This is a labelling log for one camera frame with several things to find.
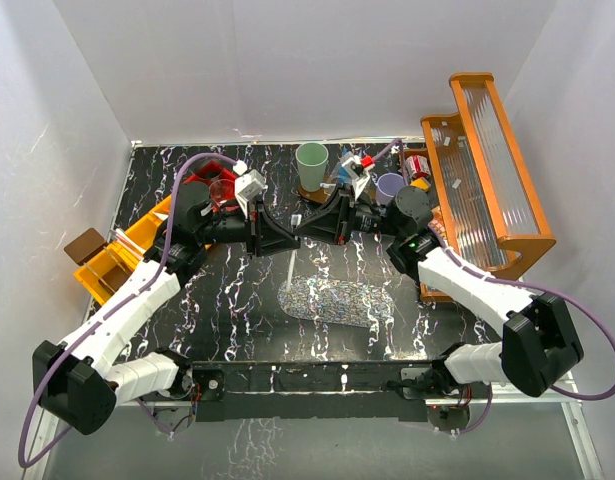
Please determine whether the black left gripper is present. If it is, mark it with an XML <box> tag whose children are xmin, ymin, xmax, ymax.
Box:
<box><xmin>197</xmin><ymin>197</ymin><xmax>301</xmax><ymax>260</ymax></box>

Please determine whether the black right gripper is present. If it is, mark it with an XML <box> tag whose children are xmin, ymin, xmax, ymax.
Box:
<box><xmin>293</xmin><ymin>183</ymin><xmax>404</xmax><ymax>247</ymax></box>

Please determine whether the white toothbrush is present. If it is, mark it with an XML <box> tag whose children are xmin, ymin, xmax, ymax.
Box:
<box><xmin>285</xmin><ymin>214</ymin><xmax>302</xmax><ymax>292</ymax></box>

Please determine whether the blue toothpaste tube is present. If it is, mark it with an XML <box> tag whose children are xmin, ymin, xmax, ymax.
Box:
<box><xmin>337</xmin><ymin>148</ymin><xmax>351</xmax><ymax>184</ymax></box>

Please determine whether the green plastic cup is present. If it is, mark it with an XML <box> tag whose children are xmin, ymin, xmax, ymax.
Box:
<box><xmin>295</xmin><ymin>142</ymin><xmax>329</xmax><ymax>192</ymax></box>

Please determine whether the purple plastic cup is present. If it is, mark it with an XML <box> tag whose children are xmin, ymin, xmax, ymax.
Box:
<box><xmin>376</xmin><ymin>173</ymin><xmax>407</xmax><ymax>206</ymax></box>

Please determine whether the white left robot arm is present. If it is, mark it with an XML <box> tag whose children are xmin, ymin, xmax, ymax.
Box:
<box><xmin>32</xmin><ymin>170</ymin><xmax>300</xmax><ymax>435</ymax></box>

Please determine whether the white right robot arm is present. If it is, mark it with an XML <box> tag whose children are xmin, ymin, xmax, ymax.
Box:
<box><xmin>294</xmin><ymin>157</ymin><xmax>584</xmax><ymax>397</ymax></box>

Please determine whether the brown oval wooden tray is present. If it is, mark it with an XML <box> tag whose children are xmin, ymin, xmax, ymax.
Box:
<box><xmin>297</xmin><ymin>177</ymin><xmax>337</xmax><ymax>205</ymax></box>

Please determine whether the clear drinking glass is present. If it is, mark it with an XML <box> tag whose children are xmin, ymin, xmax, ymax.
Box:
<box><xmin>209</xmin><ymin>179</ymin><xmax>239</xmax><ymax>212</ymax></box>

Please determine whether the glittery oval mat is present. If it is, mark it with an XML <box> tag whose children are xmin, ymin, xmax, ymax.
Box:
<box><xmin>277</xmin><ymin>276</ymin><xmax>395</xmax><ymax>328</ymax></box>

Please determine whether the red plastic bin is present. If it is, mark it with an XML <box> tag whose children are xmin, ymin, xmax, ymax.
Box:
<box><xmin>183</xmin><ymin>160</ymin><xmax>237</xmax><ymax>188</ymax></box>

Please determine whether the yellow grey sponge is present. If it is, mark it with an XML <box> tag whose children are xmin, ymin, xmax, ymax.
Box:
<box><xmin>411</xmin><ymin>178</ymin><xmax>431</xmax><ymax>192</ymax></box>

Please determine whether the red white small box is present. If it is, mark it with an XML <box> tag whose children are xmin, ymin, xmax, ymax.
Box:
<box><xmin>405</xmin><ymin>155</ymin><xmax>431</xmax><ymax>181</ymax></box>

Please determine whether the orange wooden tiered shelf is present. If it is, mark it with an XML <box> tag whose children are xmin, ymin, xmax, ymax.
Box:
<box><xmin>399</xmin><ymin>73</ymin><xmax>556</xmax><ymax>280</ymax></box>

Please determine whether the orange plastic organizer bin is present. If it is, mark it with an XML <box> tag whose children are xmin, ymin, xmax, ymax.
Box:
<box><xmin>74</xmin><ymin>196</ymin><xmax>171</xmax><ymax>306</ymax></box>

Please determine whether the brown square coaster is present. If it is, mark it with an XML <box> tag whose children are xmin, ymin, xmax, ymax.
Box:
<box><xmin>64</xmin><ymin>227</ymin><xmax>107</xmax><ymax>266</ymax></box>

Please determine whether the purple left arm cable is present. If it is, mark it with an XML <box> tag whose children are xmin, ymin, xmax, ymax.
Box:
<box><xmin>17</xmin><ymin>153</ymin><xmax>243</xmax><ymax>469</ymax></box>

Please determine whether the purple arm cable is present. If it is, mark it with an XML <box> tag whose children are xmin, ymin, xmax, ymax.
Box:
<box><xmin>17</xmin><ymin>153</ymin><xmax>243</xmax><ymax>469</ymax></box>
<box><xmin>371</xmin><ymin>138</ymin><xmax>615</xmax><ymax>436</ymax></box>

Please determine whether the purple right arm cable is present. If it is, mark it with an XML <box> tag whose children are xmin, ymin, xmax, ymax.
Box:
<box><xmin>371</xmin><ymin>138</ymin><xmax>615</xmax><ymax>436</ymax></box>

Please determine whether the black front mounting rail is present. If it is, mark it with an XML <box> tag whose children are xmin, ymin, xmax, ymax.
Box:
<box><xmin>136</xmin><ymin>360</ymin><xmax>478</xmax><ymax>424</ymax></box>

